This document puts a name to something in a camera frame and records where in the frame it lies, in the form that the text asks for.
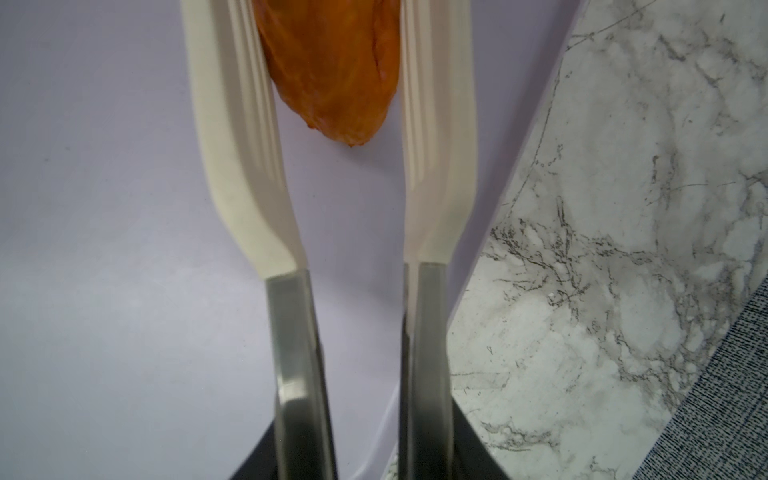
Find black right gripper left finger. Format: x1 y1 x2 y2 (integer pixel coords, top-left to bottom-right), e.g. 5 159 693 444
230 422 278 480

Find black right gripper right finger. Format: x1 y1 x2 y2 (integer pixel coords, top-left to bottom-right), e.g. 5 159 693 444
452 400 510 480

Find white slotted serving tongs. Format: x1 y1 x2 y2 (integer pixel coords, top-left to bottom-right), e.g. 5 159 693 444
181 1 478 479

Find lavender plastic tray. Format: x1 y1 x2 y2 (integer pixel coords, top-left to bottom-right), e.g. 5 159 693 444
1 1 581 479

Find reddish brown croissant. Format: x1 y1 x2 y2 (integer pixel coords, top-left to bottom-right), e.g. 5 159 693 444
253 0 400 147

